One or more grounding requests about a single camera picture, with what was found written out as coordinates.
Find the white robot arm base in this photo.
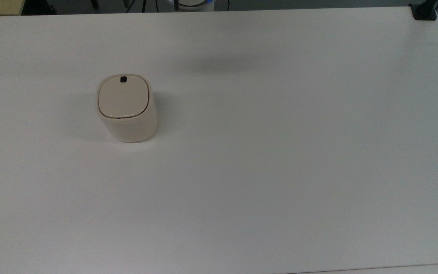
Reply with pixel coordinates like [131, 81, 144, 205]
[157, 0, 230, 13]

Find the beige small trash bin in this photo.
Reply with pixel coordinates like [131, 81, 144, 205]
[97, 74, 158, 143]

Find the black cable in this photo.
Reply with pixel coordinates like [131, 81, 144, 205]
[125, 0, 148, 14]

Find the black table clamp mount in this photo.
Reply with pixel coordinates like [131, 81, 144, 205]
[409, 0, 438, 21]

